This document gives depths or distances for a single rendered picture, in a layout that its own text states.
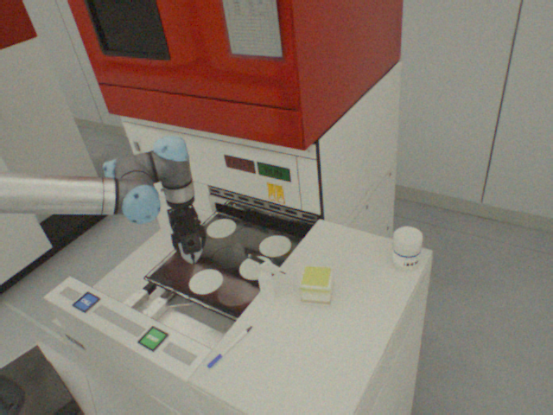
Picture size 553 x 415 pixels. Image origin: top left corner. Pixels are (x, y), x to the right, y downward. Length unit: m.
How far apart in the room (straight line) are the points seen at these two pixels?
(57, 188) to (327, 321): 0.65
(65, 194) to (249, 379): 0.53
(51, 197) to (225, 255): 0.64
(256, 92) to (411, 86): 1.64
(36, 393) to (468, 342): 1.79
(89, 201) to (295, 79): 0.55
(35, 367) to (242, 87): 0.89
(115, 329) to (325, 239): 0.61
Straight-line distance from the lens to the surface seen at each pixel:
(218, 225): 1.50
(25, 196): 0.89
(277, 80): 1.12
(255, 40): 1.12
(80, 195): 0.89
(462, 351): 2.26
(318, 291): 1.06
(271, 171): 1.34
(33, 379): 1.29
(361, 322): 1.07
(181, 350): 1.09
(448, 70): 2.62
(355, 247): 1.24
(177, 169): 1.03
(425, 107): 2.73
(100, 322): 1.24
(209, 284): 1.29
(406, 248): 1.13
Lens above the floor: 1.80
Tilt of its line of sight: 37 degrees down
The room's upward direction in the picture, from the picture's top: 9 degrees counter-clockwise
